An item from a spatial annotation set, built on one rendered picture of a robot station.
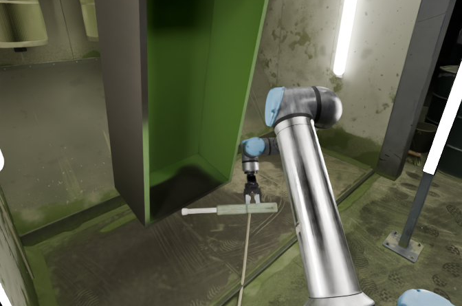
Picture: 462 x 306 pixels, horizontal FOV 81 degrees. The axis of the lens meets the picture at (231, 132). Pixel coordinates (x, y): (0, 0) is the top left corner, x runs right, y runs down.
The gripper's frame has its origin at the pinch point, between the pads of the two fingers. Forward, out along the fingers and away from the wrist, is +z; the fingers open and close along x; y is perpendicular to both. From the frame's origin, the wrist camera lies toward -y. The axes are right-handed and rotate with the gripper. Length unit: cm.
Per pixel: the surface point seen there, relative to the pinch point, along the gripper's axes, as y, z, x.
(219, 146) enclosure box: 24.3, -37.5, 17.3
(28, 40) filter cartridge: 0, -103, 127
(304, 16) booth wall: 103, -179, -71
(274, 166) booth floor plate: 126, -30, -32
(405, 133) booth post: 88, -51, -143
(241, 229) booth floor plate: 56, 18, 5
